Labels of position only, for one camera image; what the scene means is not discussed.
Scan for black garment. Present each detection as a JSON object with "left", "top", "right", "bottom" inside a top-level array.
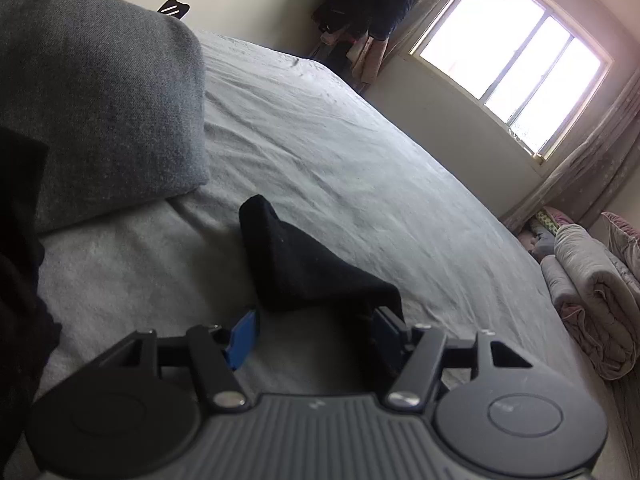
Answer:
[{"left": 239, "top": 195, "right": 404, "bottom": 318}]

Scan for pink hanging clothes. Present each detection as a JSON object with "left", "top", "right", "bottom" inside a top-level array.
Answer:
[{"left": 314, "top": 30, "right": 388, "bottom": 93}]

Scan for dark garment at left edge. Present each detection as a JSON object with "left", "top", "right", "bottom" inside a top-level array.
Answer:
[{"left": 1, "top": 128, "right": 61, "bottom": 466}]

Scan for folded grey pink quilt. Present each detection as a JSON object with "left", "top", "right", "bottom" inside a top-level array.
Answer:
[{"left": 540, "top": 224, "right": 639, "bottom": 382}]

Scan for grey bed sheet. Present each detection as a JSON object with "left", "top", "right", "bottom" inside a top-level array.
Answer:
[{"left": 39, "top": 32, "right": 639, "bottom": 479}]

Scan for pink grey pillow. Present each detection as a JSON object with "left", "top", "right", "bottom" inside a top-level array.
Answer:
[{"left": 601, "top": 211, "right": 640, "bottom": 280}]

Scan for right grey curtain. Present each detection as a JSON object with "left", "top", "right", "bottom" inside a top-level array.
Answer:
[{"left": 500, "top": 73, "right": 639, "bottom": 233}]

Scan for grey curtain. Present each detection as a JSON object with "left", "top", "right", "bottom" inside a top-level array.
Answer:
[
  {"left": 380, "top": 0, "right": 486, "bottom": 61},
  {"left": 500, "top": 73, "right": 639, "bottom": 233}
]

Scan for grey folded sweater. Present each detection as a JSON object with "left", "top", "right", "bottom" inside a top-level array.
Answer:
[{"left": 1, "top": 0, "right": 208, "bottom": 232}]

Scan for window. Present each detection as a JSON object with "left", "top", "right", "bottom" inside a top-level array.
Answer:
[{"left": 410, "top": 0, "right": 612, "bottom": 162}]

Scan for left grey curtain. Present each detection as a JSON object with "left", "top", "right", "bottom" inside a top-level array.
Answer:
[{"left": 380, "top": 0, "right": 486, "bottom": 61}]

